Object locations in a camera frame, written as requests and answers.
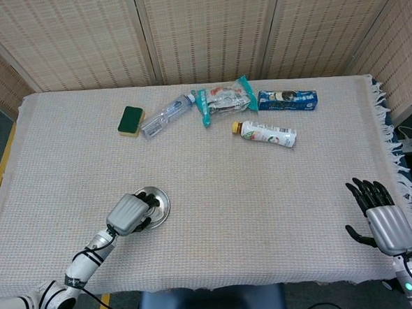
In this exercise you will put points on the green yellow sponge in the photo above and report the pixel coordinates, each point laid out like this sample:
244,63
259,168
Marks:
130,120

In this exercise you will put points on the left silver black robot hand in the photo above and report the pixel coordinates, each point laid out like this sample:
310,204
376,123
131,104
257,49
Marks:
125,215

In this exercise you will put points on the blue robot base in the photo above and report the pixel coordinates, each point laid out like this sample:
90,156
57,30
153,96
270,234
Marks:
211,304

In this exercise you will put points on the white drink bottle yellow cap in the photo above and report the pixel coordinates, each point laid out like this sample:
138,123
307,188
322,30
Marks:
267,134

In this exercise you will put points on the clear plastic water bottle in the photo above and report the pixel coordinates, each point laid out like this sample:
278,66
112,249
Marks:
162,119

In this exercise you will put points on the round steel plate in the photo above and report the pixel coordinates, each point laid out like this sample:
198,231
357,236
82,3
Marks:
163,201

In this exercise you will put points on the teal clear snack packet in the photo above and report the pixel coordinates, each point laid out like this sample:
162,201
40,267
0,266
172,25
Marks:
223,99

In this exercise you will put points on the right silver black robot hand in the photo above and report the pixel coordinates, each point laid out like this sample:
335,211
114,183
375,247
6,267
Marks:
392,229

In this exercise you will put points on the bamboo folding screen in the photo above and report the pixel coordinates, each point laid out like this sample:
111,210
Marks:
202,32

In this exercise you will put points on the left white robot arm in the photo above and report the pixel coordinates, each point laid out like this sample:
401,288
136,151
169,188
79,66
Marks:
83,267

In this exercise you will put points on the blue cookie box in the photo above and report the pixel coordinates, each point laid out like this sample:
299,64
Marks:
286,101

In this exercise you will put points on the beige woven tablecloth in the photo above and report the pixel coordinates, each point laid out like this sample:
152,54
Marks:
247,194

